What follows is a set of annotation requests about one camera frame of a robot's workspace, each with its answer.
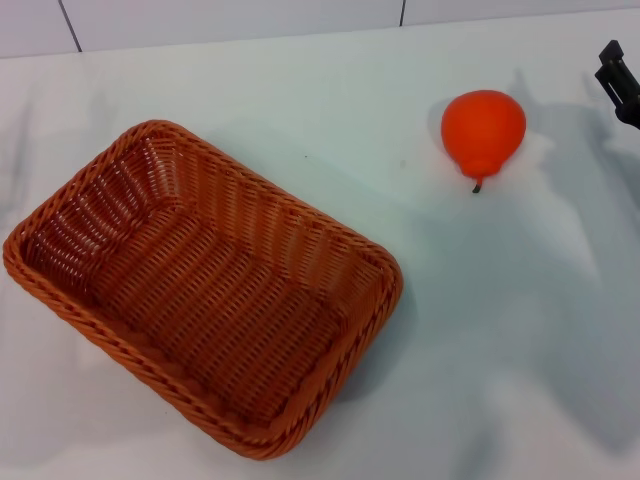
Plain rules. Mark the orange toy pear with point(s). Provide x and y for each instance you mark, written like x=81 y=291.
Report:
x=482 y=125

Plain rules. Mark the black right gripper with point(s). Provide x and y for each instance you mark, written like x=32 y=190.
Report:
x=631 y=114

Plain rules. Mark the orange woven plastic basket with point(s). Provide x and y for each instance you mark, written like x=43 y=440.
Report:
x=210 y=300

